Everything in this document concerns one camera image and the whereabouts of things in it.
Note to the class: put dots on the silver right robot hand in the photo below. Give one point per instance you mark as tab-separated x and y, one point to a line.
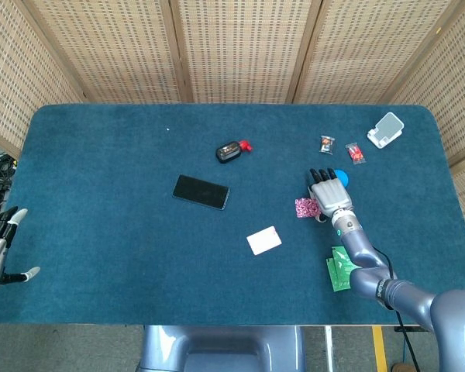
331	193

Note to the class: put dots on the pink patterned card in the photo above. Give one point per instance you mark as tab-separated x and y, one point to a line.
305	207

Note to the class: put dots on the white card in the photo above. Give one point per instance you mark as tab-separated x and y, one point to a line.
264	240

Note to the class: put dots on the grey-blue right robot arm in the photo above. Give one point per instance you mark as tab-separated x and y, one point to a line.
356	248

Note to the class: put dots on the blue ball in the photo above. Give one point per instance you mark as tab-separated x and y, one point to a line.
343	178

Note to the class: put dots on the red candy packet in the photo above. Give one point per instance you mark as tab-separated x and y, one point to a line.
355	153

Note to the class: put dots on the dark orange candy packet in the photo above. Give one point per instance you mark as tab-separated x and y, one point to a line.
327	144

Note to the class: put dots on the green packet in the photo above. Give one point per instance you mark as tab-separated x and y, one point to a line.
337	279
340	255

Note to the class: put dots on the white phone stand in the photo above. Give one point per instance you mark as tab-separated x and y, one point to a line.
387	128

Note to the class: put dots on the blue table cover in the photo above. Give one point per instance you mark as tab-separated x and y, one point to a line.
100	252

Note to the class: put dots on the black bottle with red cap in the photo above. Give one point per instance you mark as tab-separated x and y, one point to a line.
226	152

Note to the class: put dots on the black smartphone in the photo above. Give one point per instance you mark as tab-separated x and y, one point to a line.
200	191

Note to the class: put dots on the white table leg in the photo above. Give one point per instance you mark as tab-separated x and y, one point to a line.
328	348

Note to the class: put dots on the grey-blue robot torso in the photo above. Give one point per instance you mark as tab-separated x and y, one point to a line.
166	348

